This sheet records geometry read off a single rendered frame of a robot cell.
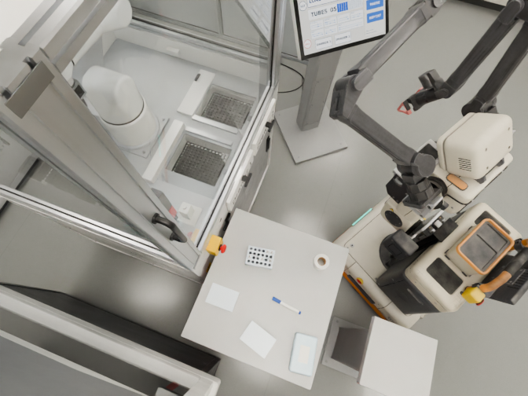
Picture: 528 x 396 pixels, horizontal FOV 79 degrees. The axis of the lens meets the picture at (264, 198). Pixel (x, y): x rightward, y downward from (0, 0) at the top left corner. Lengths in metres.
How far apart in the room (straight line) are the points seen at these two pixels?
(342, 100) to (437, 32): 2.89
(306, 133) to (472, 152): 1.64
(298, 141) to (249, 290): 1.46
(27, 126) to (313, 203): 2.16
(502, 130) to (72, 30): 1.19
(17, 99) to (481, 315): 2.65
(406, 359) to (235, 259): 0.84
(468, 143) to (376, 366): 0.95
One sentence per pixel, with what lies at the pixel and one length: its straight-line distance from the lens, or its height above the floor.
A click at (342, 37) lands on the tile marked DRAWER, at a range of 1.91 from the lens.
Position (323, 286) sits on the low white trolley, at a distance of 1.52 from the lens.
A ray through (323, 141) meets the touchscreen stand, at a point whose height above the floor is 0.04.
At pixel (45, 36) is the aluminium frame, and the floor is 1.99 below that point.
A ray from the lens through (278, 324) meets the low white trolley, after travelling 1.49.
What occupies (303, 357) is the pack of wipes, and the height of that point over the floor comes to 0.81.
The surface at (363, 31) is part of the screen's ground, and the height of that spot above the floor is 1.01.
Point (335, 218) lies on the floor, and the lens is 2.43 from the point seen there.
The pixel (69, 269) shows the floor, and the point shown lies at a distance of 2.60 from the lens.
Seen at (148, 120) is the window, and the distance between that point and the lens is 0.66.
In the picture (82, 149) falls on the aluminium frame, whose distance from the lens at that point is 0.50.
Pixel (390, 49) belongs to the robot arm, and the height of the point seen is 1.51.
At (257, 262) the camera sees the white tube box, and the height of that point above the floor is 0.78.
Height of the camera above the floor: 2.24
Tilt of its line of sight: 69 degrees down
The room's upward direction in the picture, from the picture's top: 4 degrees clockwise
